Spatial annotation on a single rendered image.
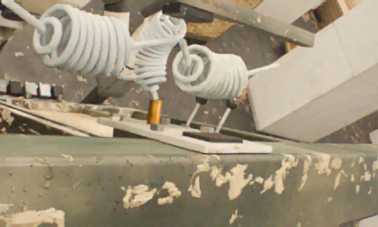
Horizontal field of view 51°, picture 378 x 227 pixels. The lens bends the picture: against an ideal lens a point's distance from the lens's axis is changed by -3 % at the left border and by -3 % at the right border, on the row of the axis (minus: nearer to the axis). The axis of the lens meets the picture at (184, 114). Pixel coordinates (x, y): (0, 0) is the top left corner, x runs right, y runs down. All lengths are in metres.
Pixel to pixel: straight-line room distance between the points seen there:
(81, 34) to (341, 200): 0.39
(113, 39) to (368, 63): 3.11
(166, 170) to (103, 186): 0.06
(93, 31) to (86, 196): 0.18
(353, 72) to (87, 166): 3.27
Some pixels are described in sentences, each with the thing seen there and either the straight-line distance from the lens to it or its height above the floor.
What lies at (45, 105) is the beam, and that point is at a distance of 1.57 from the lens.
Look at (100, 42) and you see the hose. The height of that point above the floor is 1.89.
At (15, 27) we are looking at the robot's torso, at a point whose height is 0.84.
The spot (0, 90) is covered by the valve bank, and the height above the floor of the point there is 0.76.
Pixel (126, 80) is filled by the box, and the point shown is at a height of 0.92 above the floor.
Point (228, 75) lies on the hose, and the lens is 0.54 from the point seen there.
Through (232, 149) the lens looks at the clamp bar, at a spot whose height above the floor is 1.93.
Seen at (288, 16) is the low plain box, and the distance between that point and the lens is 5.21.
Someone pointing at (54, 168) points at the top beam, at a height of 1.93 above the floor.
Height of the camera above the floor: 2.16
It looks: 40 degrees down
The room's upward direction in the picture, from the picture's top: 55 degrees clockwise
